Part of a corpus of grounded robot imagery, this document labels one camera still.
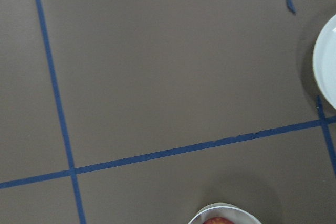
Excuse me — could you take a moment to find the red yellow apple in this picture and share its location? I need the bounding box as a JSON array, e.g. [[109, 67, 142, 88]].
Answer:
[[203, 217, 234, 224]]

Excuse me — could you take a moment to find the white bowl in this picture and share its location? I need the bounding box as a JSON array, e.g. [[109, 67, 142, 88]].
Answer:
[[189, 203, 261, 224]]

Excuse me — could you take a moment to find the white round plate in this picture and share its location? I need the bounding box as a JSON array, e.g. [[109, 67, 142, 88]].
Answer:
[[312, 15, 335, 109]]

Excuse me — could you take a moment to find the brown paper table cover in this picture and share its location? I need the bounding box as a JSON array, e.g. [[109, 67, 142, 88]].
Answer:
[[1, 0, 335, 223]]

